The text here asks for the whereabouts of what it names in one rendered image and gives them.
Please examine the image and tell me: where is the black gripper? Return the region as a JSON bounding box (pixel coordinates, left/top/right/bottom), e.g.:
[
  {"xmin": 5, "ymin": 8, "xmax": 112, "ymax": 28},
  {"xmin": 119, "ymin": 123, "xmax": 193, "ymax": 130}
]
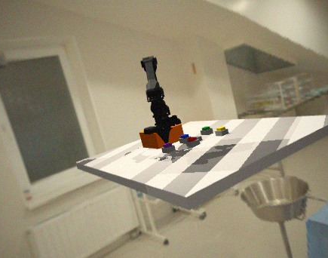
[{"xmin": 144, "ymin": 111, "xmax": 182, "ymax": 143}]

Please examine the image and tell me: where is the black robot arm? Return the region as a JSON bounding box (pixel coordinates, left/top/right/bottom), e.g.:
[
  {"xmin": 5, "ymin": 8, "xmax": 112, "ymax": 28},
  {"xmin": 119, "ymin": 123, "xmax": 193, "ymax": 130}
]
[{"xmin": 140, "ymin": 56, "xmax": 178, "ymax": 127}]

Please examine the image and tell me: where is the yellow button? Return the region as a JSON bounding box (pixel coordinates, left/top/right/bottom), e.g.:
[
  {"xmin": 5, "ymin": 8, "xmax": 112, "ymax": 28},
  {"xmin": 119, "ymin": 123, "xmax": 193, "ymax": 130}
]
[{"xmin": 215, "ymin": 127, "xmax": 228, "ymax": 136}]

